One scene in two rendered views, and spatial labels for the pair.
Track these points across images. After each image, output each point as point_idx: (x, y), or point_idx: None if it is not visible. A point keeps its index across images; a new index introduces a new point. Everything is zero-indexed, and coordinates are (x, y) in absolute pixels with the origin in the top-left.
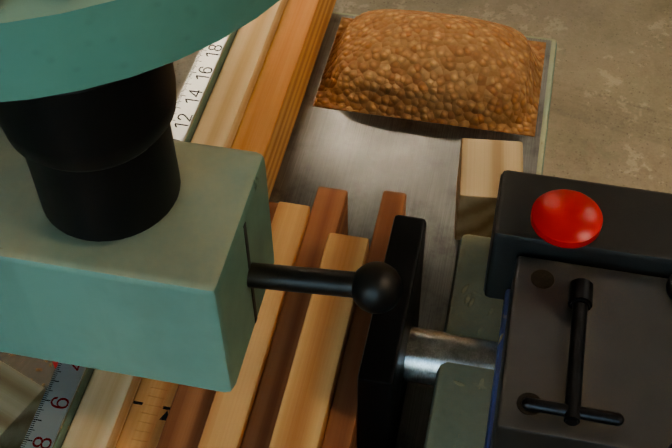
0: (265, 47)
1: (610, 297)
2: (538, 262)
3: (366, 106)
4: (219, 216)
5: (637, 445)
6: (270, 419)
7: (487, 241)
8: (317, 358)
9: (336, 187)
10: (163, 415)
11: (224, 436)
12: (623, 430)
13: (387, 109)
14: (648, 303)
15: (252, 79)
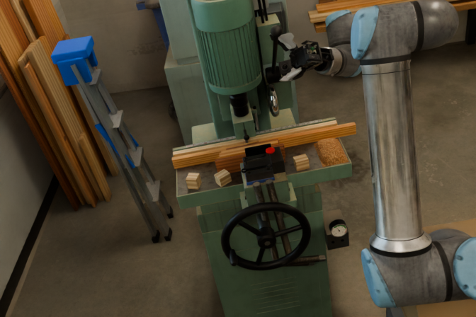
0: (309, 129)
1: (265, 160)
2: (267, 154)
3: (316, 148)
4: (242, 120)
5: (244, 167)
6: None
7: None
8: None
9: (297, 151)
10: None
11: (239, 148)
12: (246, 165)
13: (316, 150)
14: (265, 163)
15: (302, 130)
